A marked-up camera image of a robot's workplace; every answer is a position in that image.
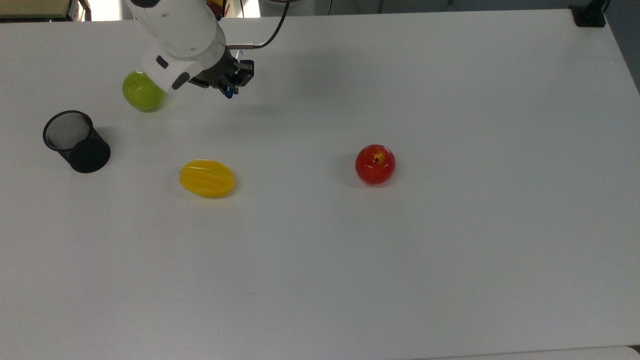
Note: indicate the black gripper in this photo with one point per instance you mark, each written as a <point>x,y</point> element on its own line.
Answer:
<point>222,70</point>

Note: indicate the white marker pen blue cap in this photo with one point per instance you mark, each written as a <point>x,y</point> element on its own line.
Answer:
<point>229,93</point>

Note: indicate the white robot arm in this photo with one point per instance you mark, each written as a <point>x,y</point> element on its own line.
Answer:
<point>175,30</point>

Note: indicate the black mesh pen cup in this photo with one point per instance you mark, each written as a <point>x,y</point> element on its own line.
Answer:
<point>85,150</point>

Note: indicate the yellow red object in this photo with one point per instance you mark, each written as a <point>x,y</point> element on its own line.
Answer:
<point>216,6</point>

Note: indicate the green apple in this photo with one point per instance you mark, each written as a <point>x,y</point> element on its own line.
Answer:
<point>142,95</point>

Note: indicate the yellow starfruit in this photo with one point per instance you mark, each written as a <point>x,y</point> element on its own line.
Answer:
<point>207,178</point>

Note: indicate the red apple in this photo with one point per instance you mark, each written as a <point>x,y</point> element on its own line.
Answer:
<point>375,165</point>

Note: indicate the beige wooden board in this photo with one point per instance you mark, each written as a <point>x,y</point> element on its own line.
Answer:
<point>30,7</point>

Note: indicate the black table clamp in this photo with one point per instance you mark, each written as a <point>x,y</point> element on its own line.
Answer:
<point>589,15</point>

